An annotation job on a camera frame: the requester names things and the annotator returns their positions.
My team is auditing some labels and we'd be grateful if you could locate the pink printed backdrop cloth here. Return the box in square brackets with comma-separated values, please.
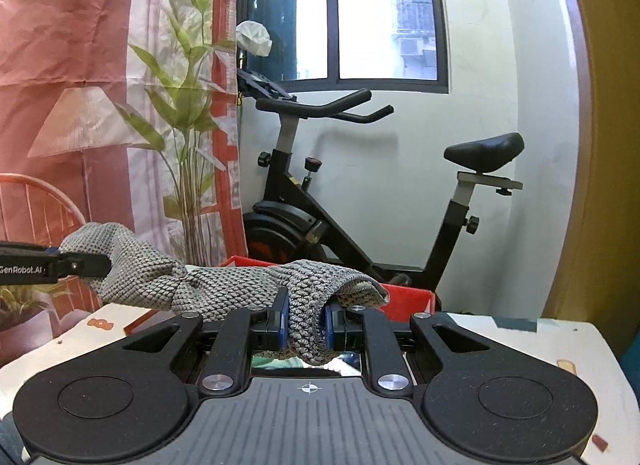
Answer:
[0, 0, 248, 371]

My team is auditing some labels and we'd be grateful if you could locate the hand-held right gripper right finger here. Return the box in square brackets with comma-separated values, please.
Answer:
[322, 302, 493, 393]

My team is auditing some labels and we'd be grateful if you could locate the black exercise bike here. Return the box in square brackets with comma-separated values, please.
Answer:
[236, 68, 526, 313]

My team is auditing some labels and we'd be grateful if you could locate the grey knitted cloth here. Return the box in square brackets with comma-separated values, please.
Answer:
[59, 222, 391, 367]

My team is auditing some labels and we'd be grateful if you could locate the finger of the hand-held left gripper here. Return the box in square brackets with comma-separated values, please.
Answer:
[45, 244, 112, 280]

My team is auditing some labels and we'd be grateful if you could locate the dark framed window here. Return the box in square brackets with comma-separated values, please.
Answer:
[237, 0, 451, 95]

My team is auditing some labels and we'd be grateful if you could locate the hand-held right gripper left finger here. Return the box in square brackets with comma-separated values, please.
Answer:
[120, 287, 291, 396]

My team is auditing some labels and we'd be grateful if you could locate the blue curtain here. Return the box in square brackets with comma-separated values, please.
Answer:
[619, 345, 640, 382]

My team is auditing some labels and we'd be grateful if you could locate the red cardboard box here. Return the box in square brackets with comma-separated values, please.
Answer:
[122, 255, 437, 336]

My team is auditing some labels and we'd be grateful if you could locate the wooden door frame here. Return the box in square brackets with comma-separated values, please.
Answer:
[542, 0, 640, 361]

